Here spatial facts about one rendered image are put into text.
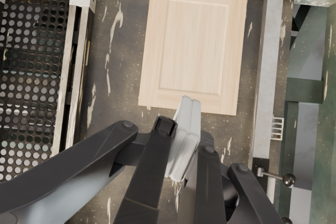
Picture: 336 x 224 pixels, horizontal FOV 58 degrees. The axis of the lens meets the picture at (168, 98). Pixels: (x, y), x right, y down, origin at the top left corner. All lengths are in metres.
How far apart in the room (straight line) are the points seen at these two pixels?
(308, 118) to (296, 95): 1.96
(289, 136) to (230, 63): 0.33
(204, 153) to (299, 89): 0.96
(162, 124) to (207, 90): 0.82
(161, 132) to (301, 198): 3.78
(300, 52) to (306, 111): 1.62
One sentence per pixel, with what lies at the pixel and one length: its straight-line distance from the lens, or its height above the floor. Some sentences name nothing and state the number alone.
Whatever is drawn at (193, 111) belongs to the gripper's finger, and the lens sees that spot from 0.20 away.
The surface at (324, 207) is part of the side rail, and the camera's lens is 1.11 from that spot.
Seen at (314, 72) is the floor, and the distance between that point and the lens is 2.64.
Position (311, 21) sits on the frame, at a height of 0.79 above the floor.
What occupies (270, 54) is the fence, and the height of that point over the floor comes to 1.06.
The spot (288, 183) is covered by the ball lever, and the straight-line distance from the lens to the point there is 0.91.
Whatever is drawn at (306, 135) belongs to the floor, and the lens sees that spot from 3.28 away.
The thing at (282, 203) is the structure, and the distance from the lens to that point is 1.15.
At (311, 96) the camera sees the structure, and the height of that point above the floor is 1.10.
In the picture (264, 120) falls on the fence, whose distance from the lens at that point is 0.99.
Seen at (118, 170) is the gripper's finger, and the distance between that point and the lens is 0.16.
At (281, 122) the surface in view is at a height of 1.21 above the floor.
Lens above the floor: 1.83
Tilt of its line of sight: 42 degrees down
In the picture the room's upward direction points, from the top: 174 degrees counter-clockwise
